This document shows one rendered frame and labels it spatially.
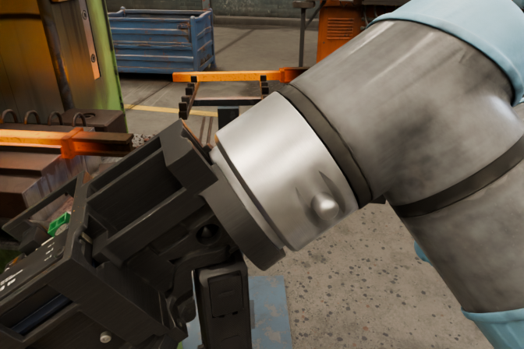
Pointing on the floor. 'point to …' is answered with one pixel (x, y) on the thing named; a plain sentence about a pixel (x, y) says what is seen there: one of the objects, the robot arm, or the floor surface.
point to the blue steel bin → (162, 40)
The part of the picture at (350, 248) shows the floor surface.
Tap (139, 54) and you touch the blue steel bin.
